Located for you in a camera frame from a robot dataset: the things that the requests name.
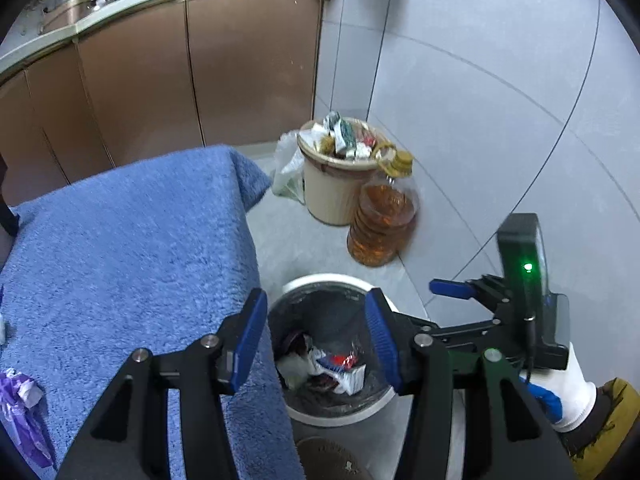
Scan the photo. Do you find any white rimmed trash can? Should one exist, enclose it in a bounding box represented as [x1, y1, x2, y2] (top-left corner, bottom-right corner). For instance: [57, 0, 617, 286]
[268, 273, 395, 428]

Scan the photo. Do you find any right white blue gloved hand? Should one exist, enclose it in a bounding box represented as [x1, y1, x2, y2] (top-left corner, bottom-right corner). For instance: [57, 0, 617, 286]
[520, 344, 597, 434]

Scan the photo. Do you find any olive jacket right sleeve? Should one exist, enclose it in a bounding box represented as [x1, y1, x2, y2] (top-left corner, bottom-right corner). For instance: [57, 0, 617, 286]
[560, 378, 640, 480]

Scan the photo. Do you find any beige full trash bin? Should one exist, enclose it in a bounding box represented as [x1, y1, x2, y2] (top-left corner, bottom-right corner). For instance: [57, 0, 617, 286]
[296, 110, 394, 226]

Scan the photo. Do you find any blue fluffy towel mat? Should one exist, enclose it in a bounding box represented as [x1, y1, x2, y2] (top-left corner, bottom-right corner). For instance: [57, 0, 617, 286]
[0, 144, 306, 480]

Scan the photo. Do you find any purple plastic wrapper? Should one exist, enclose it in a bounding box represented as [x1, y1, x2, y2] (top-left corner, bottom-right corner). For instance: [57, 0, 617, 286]
[1, 368, 55, 468]

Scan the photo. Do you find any brown kitchen cabinet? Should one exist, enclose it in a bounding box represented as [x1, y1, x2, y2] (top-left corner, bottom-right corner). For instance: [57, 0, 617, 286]
[1, 0, 323, 205]

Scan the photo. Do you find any white plastic bag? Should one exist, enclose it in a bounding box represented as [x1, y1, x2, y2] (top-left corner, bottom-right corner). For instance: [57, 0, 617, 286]
[271, 130, 305, 204]

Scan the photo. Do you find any amber oil bottle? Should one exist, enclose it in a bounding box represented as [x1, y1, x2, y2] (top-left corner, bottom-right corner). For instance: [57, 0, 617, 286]
[347, 142, 420, 268]

